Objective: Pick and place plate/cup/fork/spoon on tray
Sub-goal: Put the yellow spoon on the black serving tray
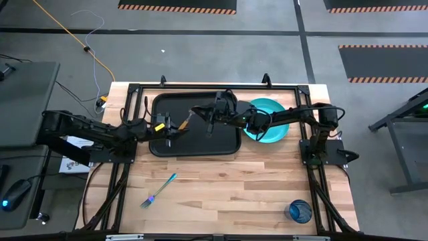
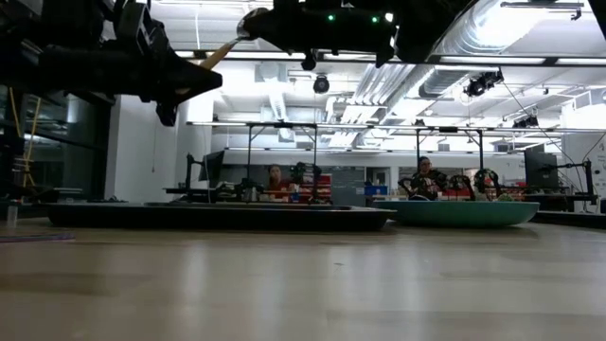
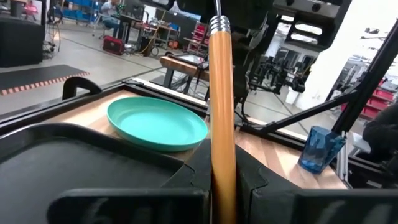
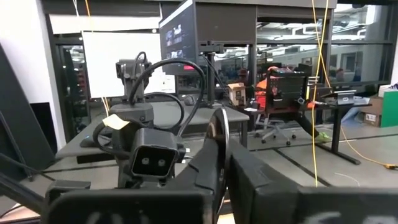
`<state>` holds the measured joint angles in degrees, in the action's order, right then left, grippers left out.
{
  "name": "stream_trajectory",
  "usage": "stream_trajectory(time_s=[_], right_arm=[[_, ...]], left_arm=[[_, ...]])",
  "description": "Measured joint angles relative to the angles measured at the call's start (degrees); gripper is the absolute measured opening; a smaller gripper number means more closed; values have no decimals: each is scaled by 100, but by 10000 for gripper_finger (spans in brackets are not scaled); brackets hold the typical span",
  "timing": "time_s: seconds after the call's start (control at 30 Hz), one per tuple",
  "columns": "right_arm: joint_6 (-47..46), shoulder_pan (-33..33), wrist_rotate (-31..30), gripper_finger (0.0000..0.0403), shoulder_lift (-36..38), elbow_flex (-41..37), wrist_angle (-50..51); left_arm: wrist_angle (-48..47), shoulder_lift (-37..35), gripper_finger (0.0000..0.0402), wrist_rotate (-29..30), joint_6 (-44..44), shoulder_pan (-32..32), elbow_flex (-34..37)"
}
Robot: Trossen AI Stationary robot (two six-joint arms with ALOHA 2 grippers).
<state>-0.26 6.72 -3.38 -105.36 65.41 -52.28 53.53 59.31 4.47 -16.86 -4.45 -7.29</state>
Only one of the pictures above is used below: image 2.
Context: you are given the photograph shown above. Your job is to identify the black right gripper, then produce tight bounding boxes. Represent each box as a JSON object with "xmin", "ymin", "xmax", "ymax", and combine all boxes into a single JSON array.
[{"xmin": 241, "ymin": 0, "xmax": 399, "ymax": 72}]

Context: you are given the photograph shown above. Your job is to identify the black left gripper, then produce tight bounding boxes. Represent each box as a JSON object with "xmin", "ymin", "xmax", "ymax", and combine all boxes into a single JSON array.
[{"xmin": 42, "ymin": 2, "xmax": 223, "ymax": 127}]

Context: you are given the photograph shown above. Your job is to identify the wooden-handled metal spoon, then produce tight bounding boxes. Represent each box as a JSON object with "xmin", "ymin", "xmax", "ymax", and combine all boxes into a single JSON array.
[{"xmin": 198, "ymin": 9, "xmax": 257, "ymax": 71}]

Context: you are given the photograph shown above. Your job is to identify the teal plate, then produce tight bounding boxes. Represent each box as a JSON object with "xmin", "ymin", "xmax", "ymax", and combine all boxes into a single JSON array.
[{"xmin": 371, "ymin": 199, "xmax": 541, "ymax": 227}]

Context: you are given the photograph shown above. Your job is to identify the black plastic tray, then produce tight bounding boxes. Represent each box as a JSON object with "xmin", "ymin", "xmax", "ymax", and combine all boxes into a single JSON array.
[{"xmin": 45, "ymin": 202, "xmax": 397, "ymax": 233}]

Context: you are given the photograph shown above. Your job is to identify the black computer monitor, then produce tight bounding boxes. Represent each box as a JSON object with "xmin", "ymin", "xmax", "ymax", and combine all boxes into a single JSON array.
[
  {"xmin": 524, "ymin": 144, "xmax": 596, "ymax": 195},
  {"xmin": 184, "ymin": 150, "xmax": 226, "ymax": 190}
]

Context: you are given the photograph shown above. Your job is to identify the black background robot station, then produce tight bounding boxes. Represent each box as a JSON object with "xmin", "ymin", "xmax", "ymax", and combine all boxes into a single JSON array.
[
  {"xmin": 236, "ymin": 121, "xmax": 328, "ymax": 206},
  {"xmin": 397, "ymin": 126, "xmax": 503, "ymax": 203}
]

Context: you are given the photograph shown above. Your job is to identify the red storage bins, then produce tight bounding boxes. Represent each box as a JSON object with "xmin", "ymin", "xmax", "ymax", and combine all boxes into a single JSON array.
[{"xmin": 293, "ymin": 173, "xmax": 332, "ymax": 203}]

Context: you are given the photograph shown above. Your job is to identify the overhead light bar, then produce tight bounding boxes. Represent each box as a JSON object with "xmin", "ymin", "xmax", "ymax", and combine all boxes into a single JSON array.
[{"xmin": 174, "ymin": 49, "xmax": 606, "ymax": 67}]

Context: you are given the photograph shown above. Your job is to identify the black ceiling dome camera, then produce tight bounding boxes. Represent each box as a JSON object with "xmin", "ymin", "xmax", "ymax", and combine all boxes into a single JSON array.
[{"xmin": 312, "ymin": 73, "xmax": 331, "ymax": 95}]

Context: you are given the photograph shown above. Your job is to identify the yellow cord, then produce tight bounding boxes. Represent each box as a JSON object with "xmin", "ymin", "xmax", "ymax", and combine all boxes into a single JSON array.
[{"xmin": 8, "ymin": 84, "xmax": 43, "ymax": 190}]

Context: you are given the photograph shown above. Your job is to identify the black ceiling camera rig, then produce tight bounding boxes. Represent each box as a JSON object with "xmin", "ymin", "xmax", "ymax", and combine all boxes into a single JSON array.
[{"xmin": 462, "ymin": 69, "xmax": 506, "ymax": 99}]

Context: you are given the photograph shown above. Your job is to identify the silver ventilation duct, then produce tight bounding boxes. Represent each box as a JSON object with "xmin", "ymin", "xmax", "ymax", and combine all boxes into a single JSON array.
[{"xmin": 419, "ymin": 0, "xmax": 545, "ymax": 99}]

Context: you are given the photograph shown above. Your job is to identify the black aluminium table frame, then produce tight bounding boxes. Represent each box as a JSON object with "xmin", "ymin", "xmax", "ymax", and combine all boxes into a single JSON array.
[{"xmin": 0, "ymin": 198, "xmax": 606, "ymax": 232}]

